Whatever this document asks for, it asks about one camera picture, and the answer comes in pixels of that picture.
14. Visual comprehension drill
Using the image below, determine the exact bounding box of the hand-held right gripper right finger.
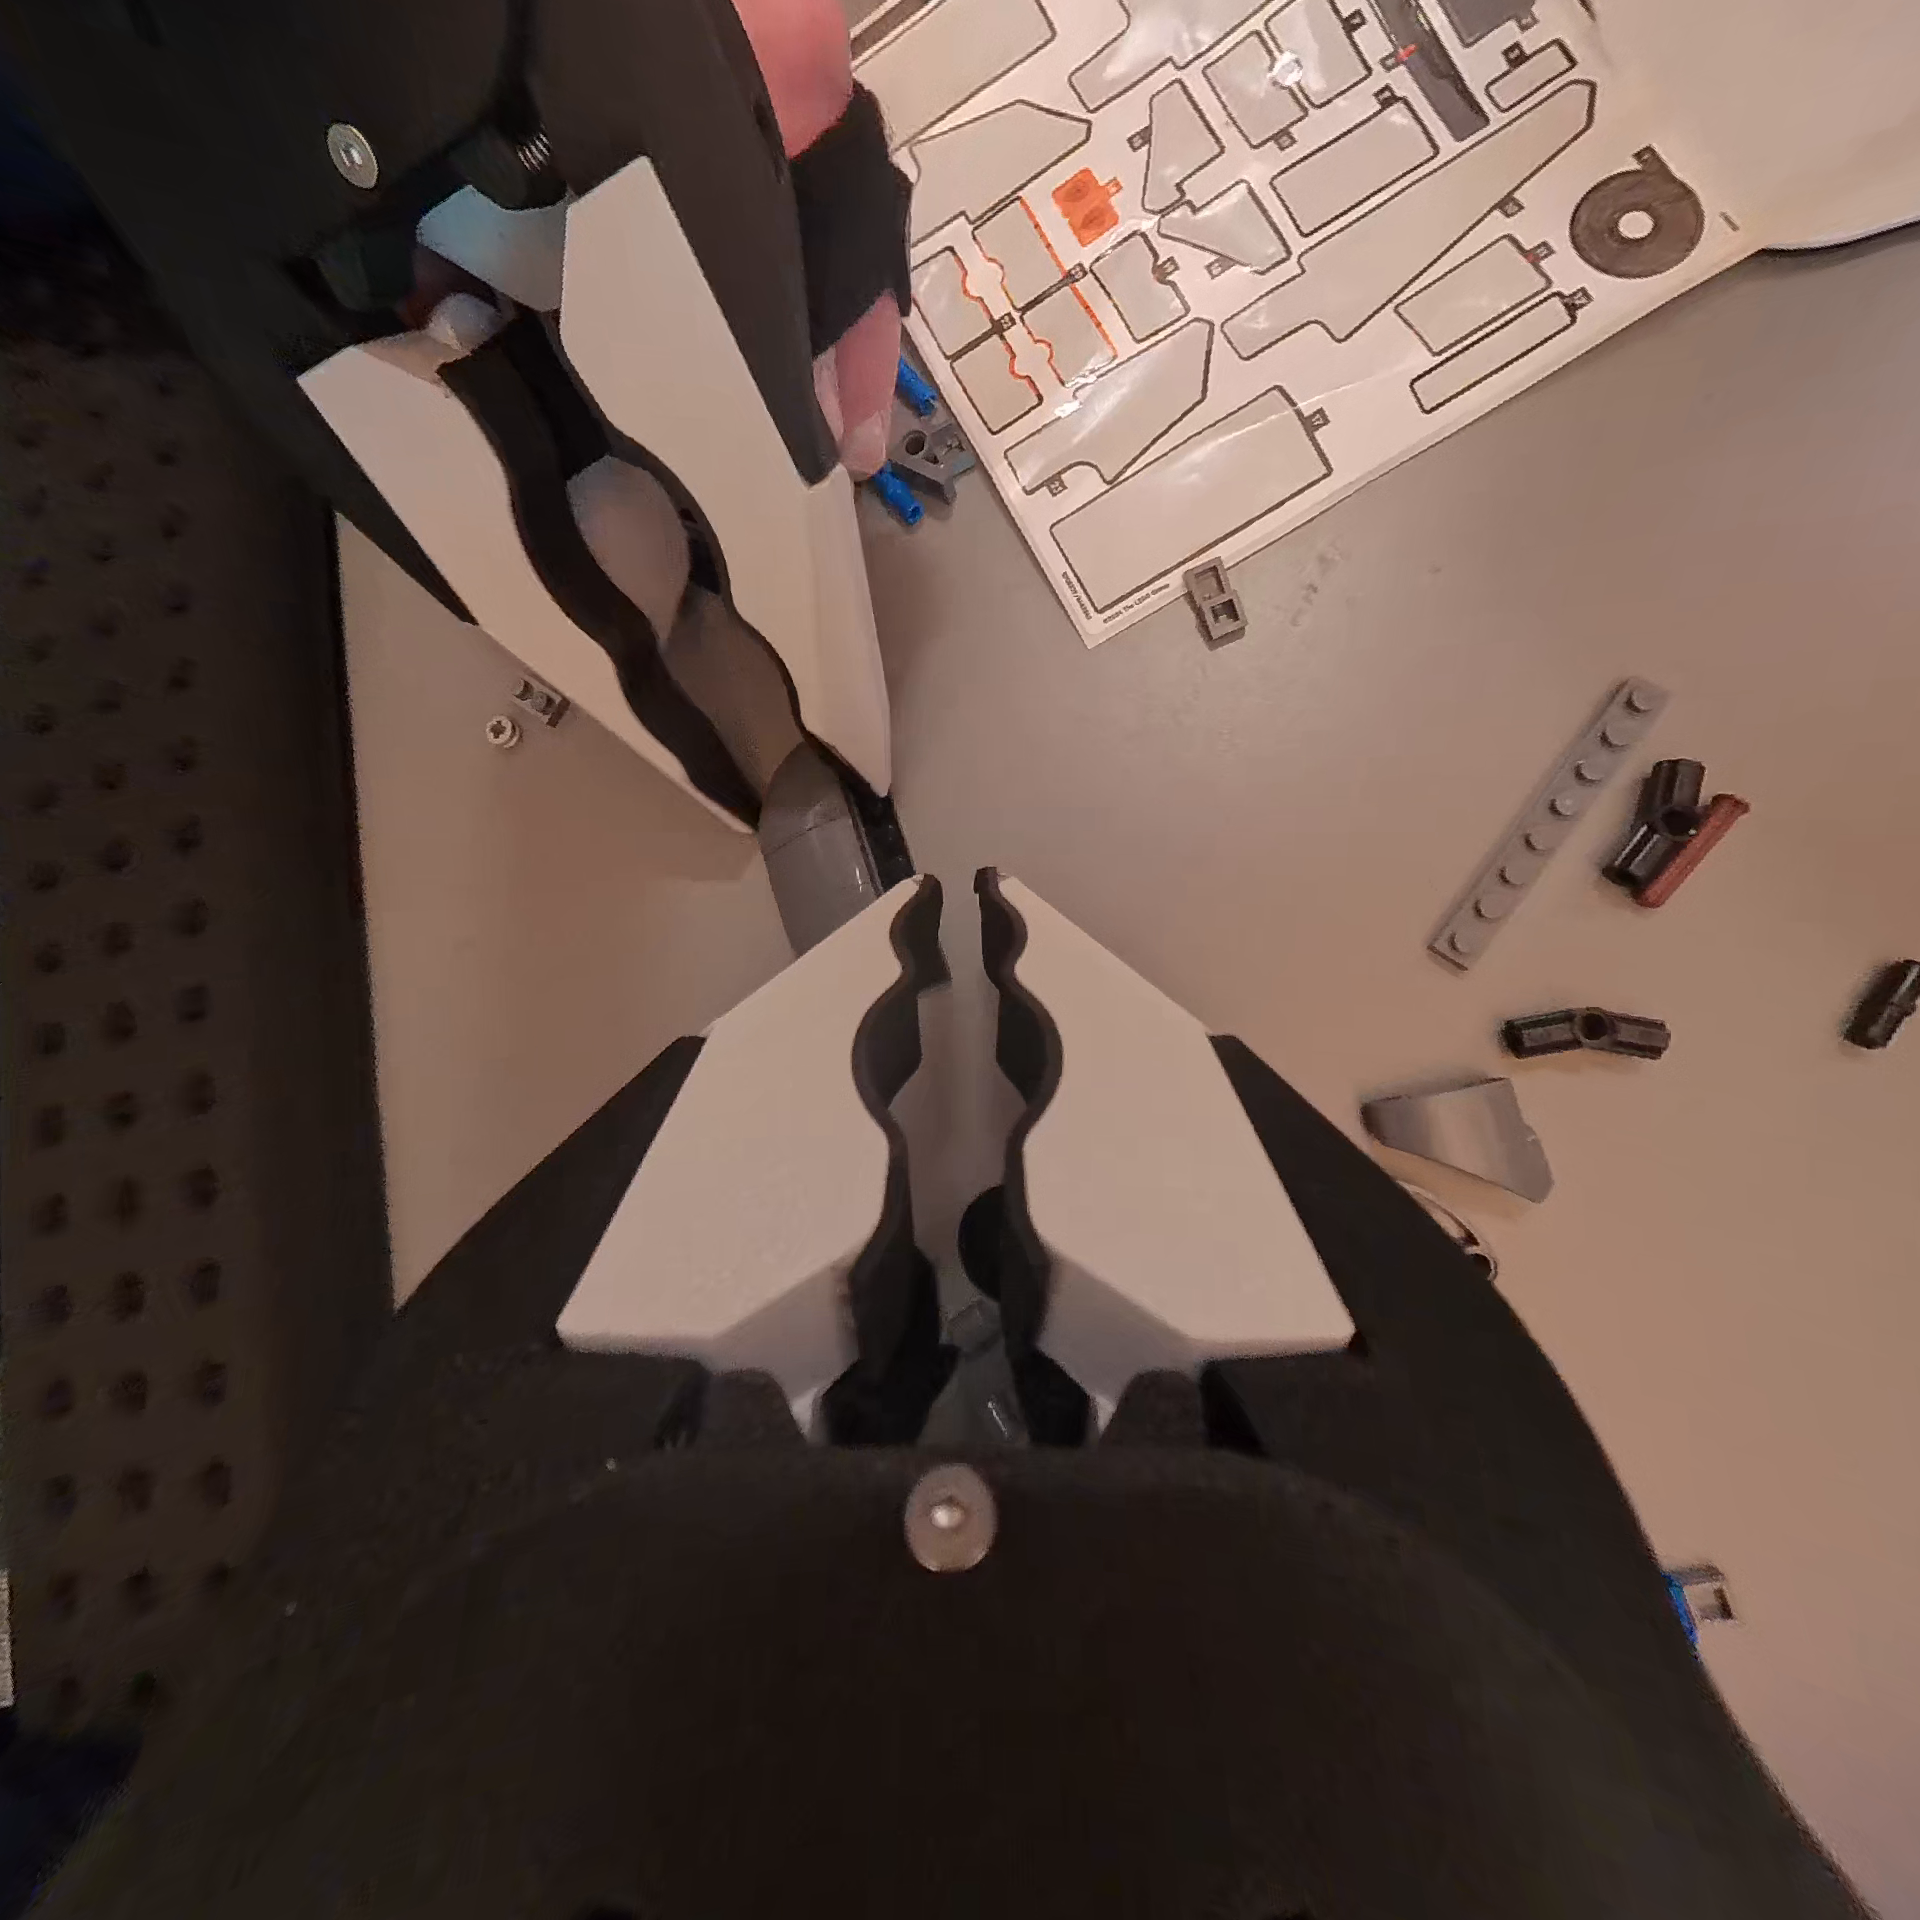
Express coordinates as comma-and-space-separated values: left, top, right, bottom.
977, 866, 1355, 1449

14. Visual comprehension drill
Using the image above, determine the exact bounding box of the person's left hand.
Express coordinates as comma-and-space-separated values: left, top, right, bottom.
737, 0, 906, 482

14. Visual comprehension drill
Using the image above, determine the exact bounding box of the grey curved lego slope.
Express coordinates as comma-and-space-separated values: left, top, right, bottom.
1363, 1077, 1558, 1203

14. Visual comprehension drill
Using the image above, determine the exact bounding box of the long light grey lego plate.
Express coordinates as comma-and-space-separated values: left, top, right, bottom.
1430, 678, 1671, 971

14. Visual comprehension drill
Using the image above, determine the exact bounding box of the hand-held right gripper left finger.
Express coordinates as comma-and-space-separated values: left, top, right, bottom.
559, 873, 962, 1445

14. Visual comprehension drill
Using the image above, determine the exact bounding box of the grey lego connector piece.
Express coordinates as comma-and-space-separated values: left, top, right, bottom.
937, 1302, 1046, 1445

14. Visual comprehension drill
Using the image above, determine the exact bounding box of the black plate lego assembly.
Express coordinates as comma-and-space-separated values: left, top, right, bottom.
750, 743, 921, 962

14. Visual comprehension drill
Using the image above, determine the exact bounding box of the lego sticker sheet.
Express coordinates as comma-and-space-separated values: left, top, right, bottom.
848, 0, 1749, 649

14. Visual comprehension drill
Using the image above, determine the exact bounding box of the black connector with brown axle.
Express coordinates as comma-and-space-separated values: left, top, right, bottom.
1602, 757, 1753, 911

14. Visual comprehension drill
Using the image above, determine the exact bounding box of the black perforated pad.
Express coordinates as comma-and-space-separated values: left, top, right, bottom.
0, 344, 394, 1728

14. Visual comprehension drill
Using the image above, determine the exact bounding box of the black angled lego connector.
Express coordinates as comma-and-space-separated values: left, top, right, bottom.
1505, 1006, 1671, 1063

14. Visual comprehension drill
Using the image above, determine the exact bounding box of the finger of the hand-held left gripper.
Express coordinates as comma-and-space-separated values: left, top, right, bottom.
298, 321, 771, 837
559, 153, 896, 799

